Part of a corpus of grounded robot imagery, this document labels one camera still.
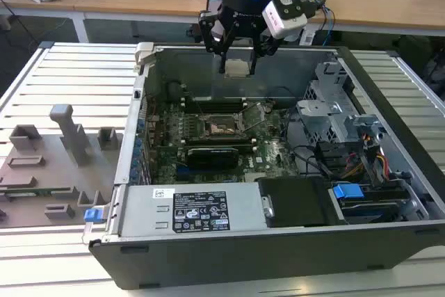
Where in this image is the black plastic shroud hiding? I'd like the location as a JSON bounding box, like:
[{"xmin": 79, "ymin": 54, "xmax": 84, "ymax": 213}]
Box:
[{"xmin": 258, "ymin": 176, "xmax": 335, "ymax": 229}]

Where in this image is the black open PC case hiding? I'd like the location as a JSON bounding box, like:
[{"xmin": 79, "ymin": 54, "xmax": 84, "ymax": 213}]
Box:
[{"xmin": 82, "ymin": 42, "xmax": 445, "ymax": 291}]

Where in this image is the black wire harness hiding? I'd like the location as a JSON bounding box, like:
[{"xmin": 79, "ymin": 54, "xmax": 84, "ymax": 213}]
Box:
[{"xmin": 284, "ymin": 109, "xmax": 350, "ymax": 178}]

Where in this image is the hard disk in blue carrier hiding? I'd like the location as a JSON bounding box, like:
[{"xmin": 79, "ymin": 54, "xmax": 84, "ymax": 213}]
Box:
[{"xmin": 330, "ymin": 182, "xmax": 411, "ymax": 225}]

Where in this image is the green RAM stick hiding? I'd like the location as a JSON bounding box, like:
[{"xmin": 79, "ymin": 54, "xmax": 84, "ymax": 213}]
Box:
[{"xmin": 0, "ymin": 187, "xmax": 71, "ymax": 201}]

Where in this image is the silver CPU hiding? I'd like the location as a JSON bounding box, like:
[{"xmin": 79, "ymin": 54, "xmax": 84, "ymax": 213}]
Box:
[{"xmin": 224, "ymin": 58, "xmax": 253, "ymax": 79}]

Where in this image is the black graphics card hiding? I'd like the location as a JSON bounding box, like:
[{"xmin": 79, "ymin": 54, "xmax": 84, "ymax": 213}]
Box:
[{"xmin": 186, "ymin": 147, "xmax": 240, "ymax": 173}]

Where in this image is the yellow red wire bundle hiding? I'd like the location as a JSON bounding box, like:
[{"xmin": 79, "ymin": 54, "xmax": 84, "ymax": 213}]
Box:
[{"xmin": 342, "ymin": 152, "xmax": 389, "ymax": 178}]

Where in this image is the silver metal drive cage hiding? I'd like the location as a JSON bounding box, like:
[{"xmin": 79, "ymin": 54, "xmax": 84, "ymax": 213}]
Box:
[{"xmin": 296, "ymin": 61, "xmax": 387, "ymax": 145}]

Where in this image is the white camera with black mount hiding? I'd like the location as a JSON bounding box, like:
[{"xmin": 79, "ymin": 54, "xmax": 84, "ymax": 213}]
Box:
[{"xmin": 262, "ymin": 0, "xmax": 309, "ymax": 39}]

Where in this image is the CPU socket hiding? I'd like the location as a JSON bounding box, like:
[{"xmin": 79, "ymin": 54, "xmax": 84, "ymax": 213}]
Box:
[{"xmin": 203, "ymin": 112, "xmax": 246, "ymax": 140}]

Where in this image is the silver chipset heatsink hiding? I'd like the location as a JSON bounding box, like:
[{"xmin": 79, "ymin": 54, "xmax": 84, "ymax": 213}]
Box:
[{"xmin": 245, "ymin": 171, "xmax": 269, "ymax": 183}]

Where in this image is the thin metal locking lever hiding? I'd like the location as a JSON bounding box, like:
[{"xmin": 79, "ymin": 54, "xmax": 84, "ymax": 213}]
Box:
[{"xmin": 193, "ymin": 99, "xmax": 211, "ymax": 127}]

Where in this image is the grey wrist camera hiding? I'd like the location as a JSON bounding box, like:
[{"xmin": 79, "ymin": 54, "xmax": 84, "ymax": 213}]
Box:
[{"xmin": 210, "ymin": 18, "xmax": 225, "ymax": 43}]

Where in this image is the silver power supply unit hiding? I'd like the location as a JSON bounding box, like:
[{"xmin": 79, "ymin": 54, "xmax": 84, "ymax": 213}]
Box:
[{"xmin": 110, "ymin": 184, "xmax": 274, "ymax": 239}]

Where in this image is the blue plastic release latch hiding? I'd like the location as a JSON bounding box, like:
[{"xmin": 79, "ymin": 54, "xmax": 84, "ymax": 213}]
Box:
[{"xmin": 84, "ymin": 208, "xmax": 105, "ymax": 223}]

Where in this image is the green motherboard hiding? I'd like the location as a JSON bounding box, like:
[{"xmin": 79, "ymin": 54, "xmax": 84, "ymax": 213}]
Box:
[{"xmin": 144, "ymin": 97, "xmax": 304, "ymax": 185}]

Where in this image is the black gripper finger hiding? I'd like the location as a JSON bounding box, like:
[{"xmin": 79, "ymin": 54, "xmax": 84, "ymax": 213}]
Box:
[
  {"xmin": 250, "ymin": 22, "xmax": 280, "ymax": 76},
  {"xmin": 200, "ymin": 10, "xmax": 241, "ymax": 75}
]

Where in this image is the light wooden desk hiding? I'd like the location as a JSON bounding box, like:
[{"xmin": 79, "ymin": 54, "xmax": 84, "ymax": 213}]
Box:
[{"xmin": 0, "ymin": 0, "xmax": 445, "ymax": 45}]

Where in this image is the grey plastic case latch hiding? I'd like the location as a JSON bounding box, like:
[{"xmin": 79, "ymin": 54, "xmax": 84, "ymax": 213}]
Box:
[{"xmin": 133, "ymin": 42, "xmax": 156, "ymax": 67}]

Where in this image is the grey parts rack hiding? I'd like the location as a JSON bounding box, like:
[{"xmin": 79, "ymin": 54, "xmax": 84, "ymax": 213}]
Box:
[{"xmin": 0, "ymin": 104, "xmax": 126, "ymax": 230}]

